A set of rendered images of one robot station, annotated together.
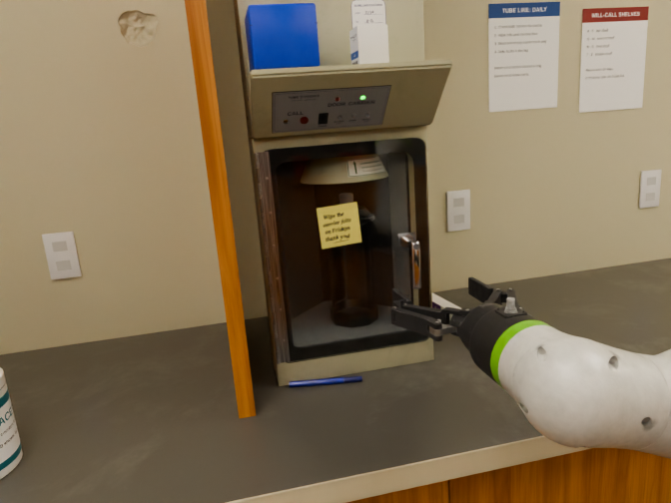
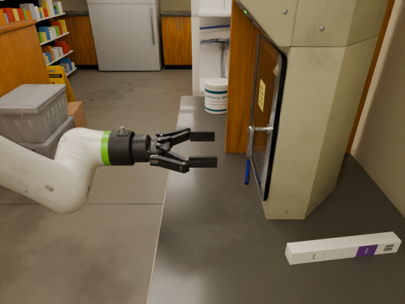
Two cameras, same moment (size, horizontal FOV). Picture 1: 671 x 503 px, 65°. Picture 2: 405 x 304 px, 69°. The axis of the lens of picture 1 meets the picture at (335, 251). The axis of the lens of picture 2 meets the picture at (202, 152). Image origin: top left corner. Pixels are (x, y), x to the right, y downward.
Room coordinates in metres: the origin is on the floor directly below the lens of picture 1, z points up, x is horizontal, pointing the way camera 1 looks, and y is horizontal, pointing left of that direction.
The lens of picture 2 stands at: (0.93, -0.83, 1.53)
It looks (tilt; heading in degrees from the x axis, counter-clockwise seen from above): 31 degrees down; 101
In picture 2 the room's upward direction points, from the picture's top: straight up
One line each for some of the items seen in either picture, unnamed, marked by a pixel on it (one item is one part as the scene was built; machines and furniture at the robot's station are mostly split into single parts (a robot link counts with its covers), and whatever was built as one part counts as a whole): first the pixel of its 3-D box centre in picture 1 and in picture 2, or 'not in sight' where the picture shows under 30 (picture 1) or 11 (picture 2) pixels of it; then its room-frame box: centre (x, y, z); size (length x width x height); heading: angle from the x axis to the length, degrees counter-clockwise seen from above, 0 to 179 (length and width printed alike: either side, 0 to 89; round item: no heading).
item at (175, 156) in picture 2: (491, 307); (172, 157); (0.73, -0.22, 1.14); 0.11 x 0.01 x 0.04; 150
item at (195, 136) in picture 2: (401, 303); (202, 136); (0.78, -0.10, 1.14); 0.07 x 0.01 x 0.03; 12
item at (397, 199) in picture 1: (351, 251); (262, 115); (0.95, -0.03, 1.19); 0.30 x 0.01 x 0.40; 101
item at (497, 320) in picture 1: (511, 343); (124, 146); (0.59, -0.21, 1.15); 0.09 x 0.06 x 0.12; 102
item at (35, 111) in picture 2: not in sight; (34, 112); (-1.02, 1.26, 0.49); 0.60 x 0.42 x 0.33; 102
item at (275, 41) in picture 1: (281, 41); not in sight; (0.88, 0.06, 1.56); 0.10 x 0.10 x 0.09; 12
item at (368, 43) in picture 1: (368, 47); not in sight; (0.90, -0.08, 1.54); 0.05 x 0.05 x 0.06; 11
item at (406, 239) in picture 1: (412, 261); (257, 140); (0.94, -0.14, 1.17); 0.05 x 0.03 x 0.10; 11
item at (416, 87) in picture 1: (347, 100); (253, 11); (0.90, -0.04, 1.46); 0.32 x 0.12 x 0.10; 102
